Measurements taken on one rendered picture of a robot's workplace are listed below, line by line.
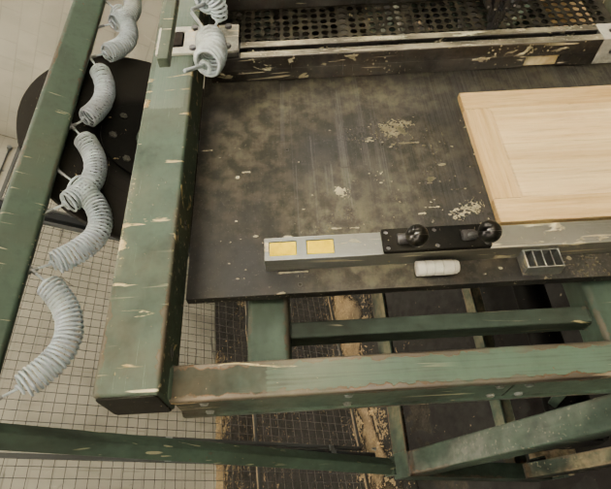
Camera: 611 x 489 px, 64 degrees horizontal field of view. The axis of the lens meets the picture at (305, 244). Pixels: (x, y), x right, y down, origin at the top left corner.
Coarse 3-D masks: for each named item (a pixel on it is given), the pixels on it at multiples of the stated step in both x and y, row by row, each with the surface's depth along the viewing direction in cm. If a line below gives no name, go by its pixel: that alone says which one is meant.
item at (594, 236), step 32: (544, 224) 93; (576, 224) 93; (608, 224) 93; (288, 256) 90; (320, 256) 90; (352, 256) 90; (384, 256) 91; (416, 256) 92; (448, 256) 92; (480, 256) 93; (512, 256) 93
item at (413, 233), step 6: (408, 228) 80; (414, 228) 79; (420, 228) 79; (426, 228) 80; (402, 234) 90; (408, 234) 79; (414, 234) 79; (420, 234) 79; (426, 234) 79; (402, 240) 90; (408, 240) 80; (414, 240) 79; (420, 240) 79; (426, 240) 79
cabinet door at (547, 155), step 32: (480, 96) 115; (512, 96) 115; (544, 96) 115; (576, 96) 114; (608, 96) 114; (480, 128) 110; (512, 128) 110; (544, 128) 110; (576, 128) 109; (608, 128) 109; (480, 160) 105; (512, 160) 105; (544, 160) 105; (576, 160) 104; (608, 160) 104; (512, 192) 100; (544, 192) 100; (576, 192) 100; (608, 192) 99; (512, 224) 97
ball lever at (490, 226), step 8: (480, 224) 81; (488, 224) 79; (496, 224) 79; (464, 232) 90; (472, 232) 87; (480, 232) 80; (488, 232) 79; (496, 232) 79; (464, 240) 90; (472, 240) 90; (488, 240) 79; (496, 240) 79
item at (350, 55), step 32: (224, 0) 108; (160, 32) 116; (192, 32) 116; (224, 32) 116; (448, 32) 120; (480, 32) 120; (512, 32) 119; (544, 32) 119; (576, 32) 120; (608, 32) 118; (256, 64) 118; (288, 64) 119; (320, 64) 119; (352, 64) 120; (384, 64) 120; (416, 64) 120; (448, 64) 121; (480, 64) 121; (512, 64) 122
